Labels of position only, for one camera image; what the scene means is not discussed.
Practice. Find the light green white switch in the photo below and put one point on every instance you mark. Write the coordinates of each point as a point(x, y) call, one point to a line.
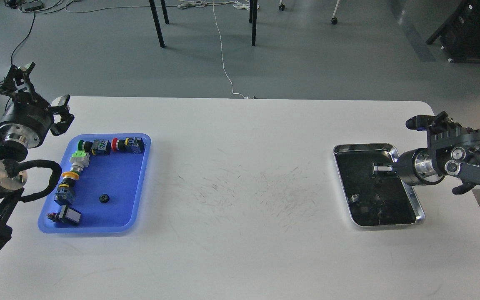
point(79, 160)

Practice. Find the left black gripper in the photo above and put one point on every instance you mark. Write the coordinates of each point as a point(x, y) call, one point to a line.
point(27, 115)

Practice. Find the green push button switch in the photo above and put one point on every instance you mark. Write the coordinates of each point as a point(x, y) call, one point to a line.
point(97, 147)

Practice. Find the black chair leg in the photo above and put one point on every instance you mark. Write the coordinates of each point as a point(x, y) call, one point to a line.
point(253, 9)

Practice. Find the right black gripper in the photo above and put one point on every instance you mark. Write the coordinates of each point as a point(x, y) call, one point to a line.
point(404, 167)

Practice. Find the red emergency stop button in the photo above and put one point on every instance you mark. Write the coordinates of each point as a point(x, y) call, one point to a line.
point(134, 145)

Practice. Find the black table leg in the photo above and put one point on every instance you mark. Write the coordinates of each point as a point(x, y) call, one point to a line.
point(156, 21)

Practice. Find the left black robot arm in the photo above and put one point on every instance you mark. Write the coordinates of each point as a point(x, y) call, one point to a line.
point(13, 175)

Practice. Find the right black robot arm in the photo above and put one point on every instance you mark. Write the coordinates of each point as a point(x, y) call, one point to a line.
point(451, 150)

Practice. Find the blue plastic tray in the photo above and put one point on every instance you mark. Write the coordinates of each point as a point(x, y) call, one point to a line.
point(120, 175)

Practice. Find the dark cabinet in corner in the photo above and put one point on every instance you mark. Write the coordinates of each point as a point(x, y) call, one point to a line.
point(459, 35)

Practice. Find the black square white button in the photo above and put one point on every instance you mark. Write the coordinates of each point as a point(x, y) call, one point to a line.
point(66, 215)

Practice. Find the yellow ring push button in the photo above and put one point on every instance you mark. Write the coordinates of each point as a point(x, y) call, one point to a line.
point(65, 192)

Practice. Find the silver metal tray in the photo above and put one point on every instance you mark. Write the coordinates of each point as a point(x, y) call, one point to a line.
point(375, 202)

